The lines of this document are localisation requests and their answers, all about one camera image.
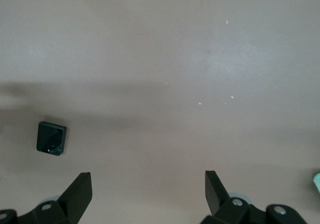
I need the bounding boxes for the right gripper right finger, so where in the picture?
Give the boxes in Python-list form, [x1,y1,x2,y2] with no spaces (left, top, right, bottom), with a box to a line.
[199,170,307,224]

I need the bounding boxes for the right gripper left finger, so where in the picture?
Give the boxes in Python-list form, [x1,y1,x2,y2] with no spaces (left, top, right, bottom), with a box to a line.
[0,172,94,224]

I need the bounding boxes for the black phone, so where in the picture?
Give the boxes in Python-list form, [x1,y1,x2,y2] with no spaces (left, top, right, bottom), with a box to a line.
[36,121,68,157]

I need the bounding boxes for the green dinosaur plush toy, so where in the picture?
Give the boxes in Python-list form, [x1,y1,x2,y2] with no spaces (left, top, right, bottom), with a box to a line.
[312,168,320,195]

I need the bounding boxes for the brown table cover mat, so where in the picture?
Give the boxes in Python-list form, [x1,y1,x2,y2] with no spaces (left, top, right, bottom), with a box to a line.
[0,0,320,224]

